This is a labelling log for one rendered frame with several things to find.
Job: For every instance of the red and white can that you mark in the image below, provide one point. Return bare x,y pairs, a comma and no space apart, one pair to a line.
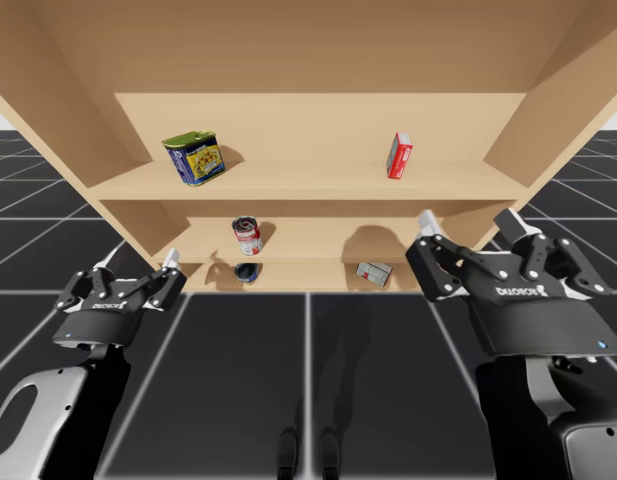
248,237

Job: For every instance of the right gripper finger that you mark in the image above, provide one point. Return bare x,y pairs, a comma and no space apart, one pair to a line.
438,270
548,255

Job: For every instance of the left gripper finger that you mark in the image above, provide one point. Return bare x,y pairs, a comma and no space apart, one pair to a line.
85,286
163,287

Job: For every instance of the green and blue rectangular can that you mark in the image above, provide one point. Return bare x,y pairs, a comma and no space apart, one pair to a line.
197,160

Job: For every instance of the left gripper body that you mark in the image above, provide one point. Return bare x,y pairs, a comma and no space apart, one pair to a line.
105,315

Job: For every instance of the pale wooden shelf unit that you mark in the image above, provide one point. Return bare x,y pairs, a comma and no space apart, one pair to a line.
308,60

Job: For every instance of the red and white carton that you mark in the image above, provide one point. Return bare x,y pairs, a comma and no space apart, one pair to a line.
373,274

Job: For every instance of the blue flat can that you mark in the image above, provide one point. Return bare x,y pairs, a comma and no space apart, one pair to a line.
246,273

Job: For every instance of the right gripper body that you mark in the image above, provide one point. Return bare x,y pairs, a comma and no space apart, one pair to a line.
523,315

